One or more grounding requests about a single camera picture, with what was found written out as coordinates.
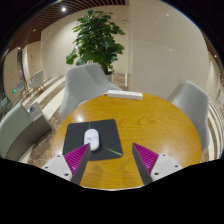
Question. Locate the white power strip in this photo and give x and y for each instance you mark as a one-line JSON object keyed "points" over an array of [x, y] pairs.
{"points": [[125, 94]]}

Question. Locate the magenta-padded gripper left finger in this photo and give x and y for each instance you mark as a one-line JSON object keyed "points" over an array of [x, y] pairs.
{"points": [[63, 166]]}

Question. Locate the white printed computer mouse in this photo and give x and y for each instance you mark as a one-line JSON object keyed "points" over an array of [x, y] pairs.
{"points": [[91, 137]]}

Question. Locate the black mouse pad green lines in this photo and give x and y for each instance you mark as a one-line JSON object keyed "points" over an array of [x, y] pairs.
{"points": [[108, 135]]}

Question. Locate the large green potted plant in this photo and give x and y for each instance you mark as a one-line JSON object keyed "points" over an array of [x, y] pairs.
{"points": [[98, 38]]}

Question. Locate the light grey shell chair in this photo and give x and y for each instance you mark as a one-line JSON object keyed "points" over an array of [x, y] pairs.
{"points": [[193, 106], [85, 85]]}

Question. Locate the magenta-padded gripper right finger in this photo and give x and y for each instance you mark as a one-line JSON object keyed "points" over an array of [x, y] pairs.
{"points": [[160, 166]]}

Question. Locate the white chair wooden legs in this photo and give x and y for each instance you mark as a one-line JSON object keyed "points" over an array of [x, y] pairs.
{"points": [[21, 87], [36, 80]]}

